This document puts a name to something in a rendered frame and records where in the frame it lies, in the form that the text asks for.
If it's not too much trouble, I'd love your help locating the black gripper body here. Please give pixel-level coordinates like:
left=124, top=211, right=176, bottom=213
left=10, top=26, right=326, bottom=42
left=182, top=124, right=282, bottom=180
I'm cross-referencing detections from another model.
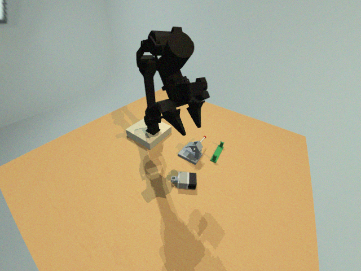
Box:
left=148, top=73, right=210, bottom=119

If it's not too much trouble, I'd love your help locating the green u-shaped stand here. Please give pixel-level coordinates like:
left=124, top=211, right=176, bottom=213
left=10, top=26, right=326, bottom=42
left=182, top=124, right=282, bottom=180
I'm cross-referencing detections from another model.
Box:
left=210, top=141, right=224, bottom=163

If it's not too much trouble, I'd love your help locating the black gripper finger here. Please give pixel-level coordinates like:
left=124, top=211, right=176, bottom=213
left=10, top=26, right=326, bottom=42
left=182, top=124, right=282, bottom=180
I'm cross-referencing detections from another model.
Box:
left=160, top=109, right=186, bottom=136
left=186, top=100, right=205, bottom=128

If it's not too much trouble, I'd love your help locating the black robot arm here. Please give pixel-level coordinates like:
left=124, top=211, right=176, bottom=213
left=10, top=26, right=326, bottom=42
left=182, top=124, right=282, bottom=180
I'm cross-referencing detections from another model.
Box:
left=137, top=27, right=208, bottom=135

